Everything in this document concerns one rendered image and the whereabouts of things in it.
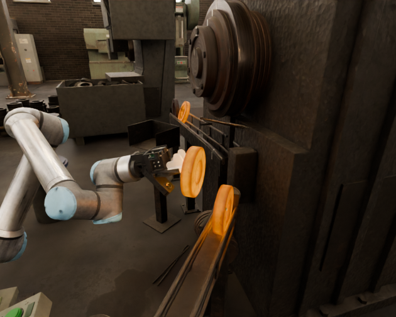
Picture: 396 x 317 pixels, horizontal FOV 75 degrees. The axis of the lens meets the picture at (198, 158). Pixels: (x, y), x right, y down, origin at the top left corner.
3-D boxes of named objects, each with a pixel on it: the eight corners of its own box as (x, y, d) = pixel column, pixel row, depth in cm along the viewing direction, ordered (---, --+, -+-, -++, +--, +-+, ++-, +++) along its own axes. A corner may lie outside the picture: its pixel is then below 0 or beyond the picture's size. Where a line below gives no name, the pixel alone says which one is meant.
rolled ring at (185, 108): (176, 125, 213) (180, 126, 214) (183, 121, 196) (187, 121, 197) (180, 104, 216) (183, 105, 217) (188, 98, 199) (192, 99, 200)
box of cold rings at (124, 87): (139, 122, 432) (134, 73, 401) (148, 138, 361) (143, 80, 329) (72, 129, 399) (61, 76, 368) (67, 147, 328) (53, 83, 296)
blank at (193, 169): (207, 142, 83) (197, 141, 84) (192, 155, 69) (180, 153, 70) (204, 185, 88) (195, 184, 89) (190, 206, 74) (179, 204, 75)
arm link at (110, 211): (80, 224, 82) (83, 185, 85) (109, 224, 91) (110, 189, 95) (100, 223, 77) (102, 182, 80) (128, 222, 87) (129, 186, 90)
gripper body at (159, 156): (158, 152, 76) (126, 158, 80) (167, 178, 79) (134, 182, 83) (168, 143, 83) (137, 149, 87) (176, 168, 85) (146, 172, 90)
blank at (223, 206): (227, 235, 86) (218, 233, 87) (236, 190, 90) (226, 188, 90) (220, 236, 72) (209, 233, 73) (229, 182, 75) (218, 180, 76)
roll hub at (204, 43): (197, 91, 127) (197, 28, 116) (217, 102, 103) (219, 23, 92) (187, 92, 126) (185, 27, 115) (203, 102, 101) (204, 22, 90)
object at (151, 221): (158, 207, 205) (151, 119, 176) (182, 219, 190) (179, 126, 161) (137, 219, 191) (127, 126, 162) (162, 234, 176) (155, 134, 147)
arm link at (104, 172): (106, 189, 95) (107, 163, 97) (134, 186, 90) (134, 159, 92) (86, 186, 86) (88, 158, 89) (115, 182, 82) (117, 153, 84)
